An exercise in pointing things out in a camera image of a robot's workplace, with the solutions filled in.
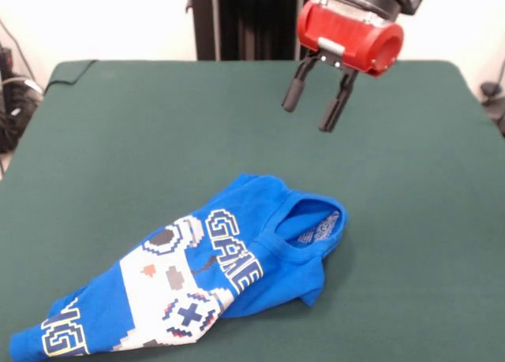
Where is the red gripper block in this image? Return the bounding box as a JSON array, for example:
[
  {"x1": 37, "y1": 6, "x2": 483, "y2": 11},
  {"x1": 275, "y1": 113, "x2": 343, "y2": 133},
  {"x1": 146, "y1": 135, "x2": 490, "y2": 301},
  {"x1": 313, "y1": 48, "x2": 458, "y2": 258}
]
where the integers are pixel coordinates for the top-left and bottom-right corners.
[{"x1": 281, "y1": 0, "x2": 406, "y2": 133}]

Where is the blue printed T-shirt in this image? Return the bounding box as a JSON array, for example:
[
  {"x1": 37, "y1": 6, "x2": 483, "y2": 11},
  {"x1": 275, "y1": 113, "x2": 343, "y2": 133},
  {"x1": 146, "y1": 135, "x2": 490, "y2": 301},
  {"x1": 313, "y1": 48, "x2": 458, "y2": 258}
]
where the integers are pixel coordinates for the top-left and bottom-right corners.
[{"x1": 8, "y1": 172, "x2": 350, "y2": 359}]

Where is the dark grey floor stand base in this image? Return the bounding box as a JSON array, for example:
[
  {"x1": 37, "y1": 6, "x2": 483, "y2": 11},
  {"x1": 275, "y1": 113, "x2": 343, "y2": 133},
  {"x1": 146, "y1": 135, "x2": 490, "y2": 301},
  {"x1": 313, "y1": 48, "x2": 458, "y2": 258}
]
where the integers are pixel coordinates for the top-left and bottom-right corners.
[
  {"x1": 0, "y1": 44, "x2": 44, "y2": 154},
  {"x1": 480, "y1": 81, "x2": 505, "y2": 138}
]

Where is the dark green table cloth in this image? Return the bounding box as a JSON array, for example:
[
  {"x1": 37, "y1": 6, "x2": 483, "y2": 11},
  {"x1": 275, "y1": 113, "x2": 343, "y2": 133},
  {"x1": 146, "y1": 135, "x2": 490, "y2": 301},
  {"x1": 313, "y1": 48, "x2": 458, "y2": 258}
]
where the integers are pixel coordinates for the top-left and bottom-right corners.
[{"x1": 0, "y1": 59, "x2": 505, "y2": 362}]

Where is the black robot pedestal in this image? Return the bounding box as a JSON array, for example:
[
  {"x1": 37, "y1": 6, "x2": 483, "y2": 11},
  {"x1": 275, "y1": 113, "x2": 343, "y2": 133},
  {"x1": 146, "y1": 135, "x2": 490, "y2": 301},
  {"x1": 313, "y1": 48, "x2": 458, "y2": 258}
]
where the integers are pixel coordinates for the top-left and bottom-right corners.
[{"x1": 185, "y1": 0, "x2": 327, "y2": 62}]

